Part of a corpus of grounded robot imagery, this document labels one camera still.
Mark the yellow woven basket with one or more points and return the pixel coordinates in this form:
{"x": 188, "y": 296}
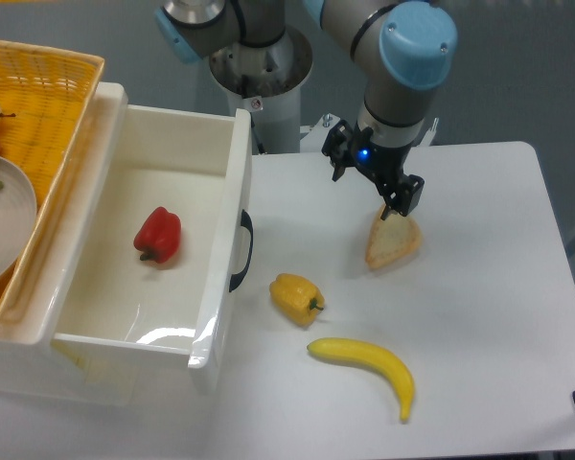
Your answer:
{"x": 49, "y": 91}

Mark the white ribbed plate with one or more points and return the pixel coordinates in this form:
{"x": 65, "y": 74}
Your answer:
{"x": 17, "y": 213}

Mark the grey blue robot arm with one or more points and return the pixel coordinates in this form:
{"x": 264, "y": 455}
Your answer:
{"x": 405, "y": 49}

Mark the yellow banana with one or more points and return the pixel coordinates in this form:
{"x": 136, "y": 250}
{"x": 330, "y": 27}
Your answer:
{"x": 348, "y": 351}

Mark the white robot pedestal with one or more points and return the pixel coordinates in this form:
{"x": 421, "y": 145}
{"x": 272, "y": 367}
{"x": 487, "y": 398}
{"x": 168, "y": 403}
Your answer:
{"x": 267, "y": 82}

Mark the yellow bell pepper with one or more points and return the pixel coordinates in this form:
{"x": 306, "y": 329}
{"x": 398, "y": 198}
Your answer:
{"x": 299, "y": 299}

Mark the white drawer cabinet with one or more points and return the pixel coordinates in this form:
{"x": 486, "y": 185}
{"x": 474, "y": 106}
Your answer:
{"x": 31, "y": 361}

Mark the red bell pepper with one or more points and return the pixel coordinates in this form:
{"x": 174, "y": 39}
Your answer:
{"x": 159, "y": 237}

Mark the black top drawer handle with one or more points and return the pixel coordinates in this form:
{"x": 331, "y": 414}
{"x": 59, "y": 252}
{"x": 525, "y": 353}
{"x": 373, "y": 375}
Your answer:
{"x": 245, "y": 251}

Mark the white top drawer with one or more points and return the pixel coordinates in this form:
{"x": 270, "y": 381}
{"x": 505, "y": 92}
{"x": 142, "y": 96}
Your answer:
{"x": 175, "y": 314}

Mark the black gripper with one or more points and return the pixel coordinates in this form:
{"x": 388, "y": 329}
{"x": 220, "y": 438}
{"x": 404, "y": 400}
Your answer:
{"x": 381, "y": 165}

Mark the slice of bread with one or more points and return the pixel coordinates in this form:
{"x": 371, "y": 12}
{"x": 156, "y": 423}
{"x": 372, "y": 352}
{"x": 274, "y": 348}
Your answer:
{"x": 391, "y": 239}

